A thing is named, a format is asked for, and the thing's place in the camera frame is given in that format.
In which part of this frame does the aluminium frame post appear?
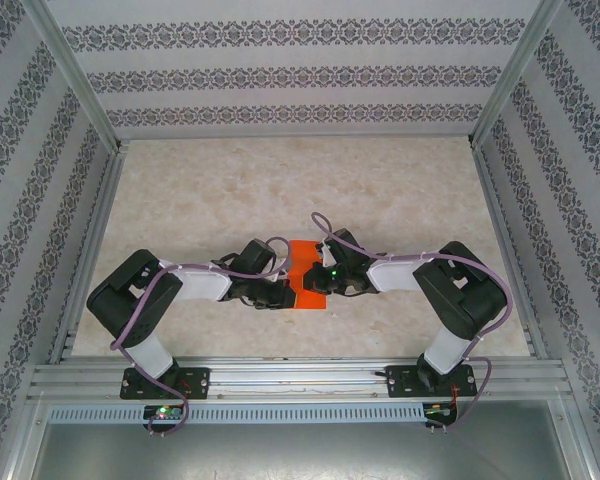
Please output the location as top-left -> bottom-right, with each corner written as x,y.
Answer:
467,0 -> 566,149
19,0 -> 124,154

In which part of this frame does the orange paper sheet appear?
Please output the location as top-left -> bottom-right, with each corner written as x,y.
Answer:
285,239 -> 329,311

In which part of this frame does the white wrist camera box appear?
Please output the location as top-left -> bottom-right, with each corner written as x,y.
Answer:
315,240 -> 337,267
274,249 -> 294,281

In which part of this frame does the aluminium mounting rail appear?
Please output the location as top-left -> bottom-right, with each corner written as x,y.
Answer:
27,355 -> 574,401

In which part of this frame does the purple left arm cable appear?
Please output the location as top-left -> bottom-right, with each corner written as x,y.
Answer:
108,236 -> 292,435

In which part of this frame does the right controller board with LEDs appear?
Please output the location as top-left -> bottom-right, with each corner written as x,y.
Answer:
424,402 -> 459,424

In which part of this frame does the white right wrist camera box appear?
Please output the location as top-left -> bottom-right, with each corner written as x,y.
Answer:
315,240 -> 337,267

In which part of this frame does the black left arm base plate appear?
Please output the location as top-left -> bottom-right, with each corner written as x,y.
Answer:
119,367 -> 211,401

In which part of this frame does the aluminium frame bar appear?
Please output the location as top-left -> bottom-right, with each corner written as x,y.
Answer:
0,394 -> 49,480
549,397 -> 600,480

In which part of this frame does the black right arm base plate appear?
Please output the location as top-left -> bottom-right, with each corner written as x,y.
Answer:
387,363 -> 479,400

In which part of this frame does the controller board with leds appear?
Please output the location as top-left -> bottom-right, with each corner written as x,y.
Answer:
143,404 -> 184,424
424,402 -> 459,424

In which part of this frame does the grey slotted cable duct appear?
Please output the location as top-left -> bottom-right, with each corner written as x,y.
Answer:
47,403 -> 426,425

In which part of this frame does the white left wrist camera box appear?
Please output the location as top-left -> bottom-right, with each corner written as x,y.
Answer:
274,249 -> 294,281

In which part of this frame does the left controller board with LEDs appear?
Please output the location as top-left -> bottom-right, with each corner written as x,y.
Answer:
143,404 -> 184,424

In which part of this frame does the grey metal panel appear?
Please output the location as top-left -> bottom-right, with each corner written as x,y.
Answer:
29,399 -> 589,480

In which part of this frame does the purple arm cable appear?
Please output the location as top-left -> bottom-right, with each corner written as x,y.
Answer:
108,236 -> 292,435
310,212 -> 512,431

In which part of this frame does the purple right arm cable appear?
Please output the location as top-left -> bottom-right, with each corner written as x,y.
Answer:
310,212 -> 512,431

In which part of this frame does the aluminium side rail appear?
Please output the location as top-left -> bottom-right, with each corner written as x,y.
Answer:
47,141 -> 131,365
472,142 -> 549,361

